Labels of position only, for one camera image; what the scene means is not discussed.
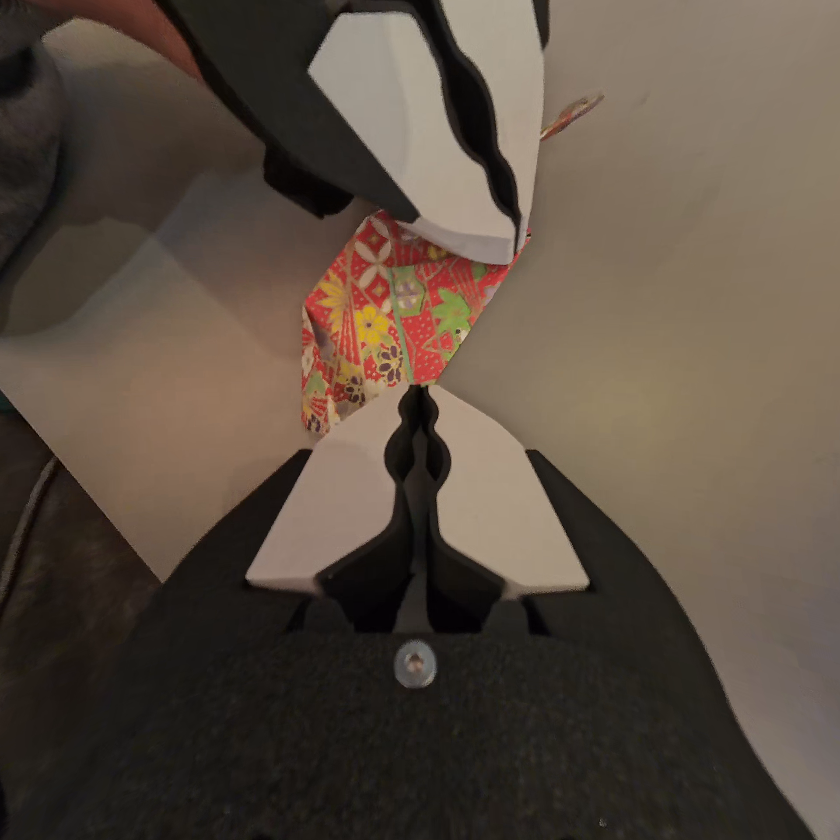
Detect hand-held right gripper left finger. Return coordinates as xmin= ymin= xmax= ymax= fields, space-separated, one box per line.
xmin=245 ymin=384 xmax=422 ymax=632

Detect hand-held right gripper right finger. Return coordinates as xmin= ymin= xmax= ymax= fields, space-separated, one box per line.
xmin=420 ymin=386 xmax=592 ymax=632

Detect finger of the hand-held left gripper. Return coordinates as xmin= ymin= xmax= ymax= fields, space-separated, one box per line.
xmin=307 ymin=0 xmax=524 ymax=265
xmin=438 ymin=0 xmax=547 ymax=253

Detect person's left hand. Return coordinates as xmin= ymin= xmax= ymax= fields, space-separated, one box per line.
xmin=39 ymin=0 xmax=206 ymax=83

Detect red floral green-backed origami paper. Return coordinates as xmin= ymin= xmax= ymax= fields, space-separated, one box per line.
xmin=300 ymin=94 xmax=606 ymax=435

